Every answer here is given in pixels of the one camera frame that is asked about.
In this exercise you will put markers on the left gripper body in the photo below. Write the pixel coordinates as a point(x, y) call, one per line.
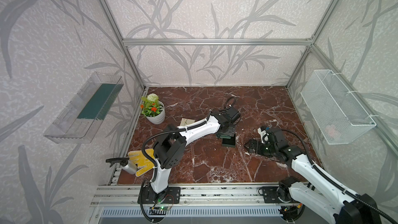
point(230, 131)

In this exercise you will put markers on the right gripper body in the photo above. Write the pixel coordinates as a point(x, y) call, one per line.
point(266, 149)

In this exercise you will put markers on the green box base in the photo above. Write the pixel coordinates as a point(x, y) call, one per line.
point(231, 142)

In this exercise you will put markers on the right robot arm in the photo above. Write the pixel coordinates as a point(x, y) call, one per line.
point(323, 194)

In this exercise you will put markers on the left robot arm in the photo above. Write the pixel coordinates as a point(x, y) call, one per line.
point(166, 149)

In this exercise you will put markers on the pink object in basket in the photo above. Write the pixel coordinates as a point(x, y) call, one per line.
point(332, 131)

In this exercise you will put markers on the potted flower plant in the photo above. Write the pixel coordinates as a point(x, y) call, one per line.
point(153, 109)

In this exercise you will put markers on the yellow paper tag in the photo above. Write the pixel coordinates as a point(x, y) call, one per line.
point(142, 163)

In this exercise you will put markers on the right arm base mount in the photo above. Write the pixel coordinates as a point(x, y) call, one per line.
point(270, 194)

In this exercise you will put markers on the white wire mesh basket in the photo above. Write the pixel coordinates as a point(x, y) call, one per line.
point(331, 102)

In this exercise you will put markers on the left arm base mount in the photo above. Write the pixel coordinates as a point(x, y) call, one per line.
point(170, 195)

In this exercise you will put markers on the clear plastic wall tray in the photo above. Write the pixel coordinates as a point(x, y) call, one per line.
point(81, 119)

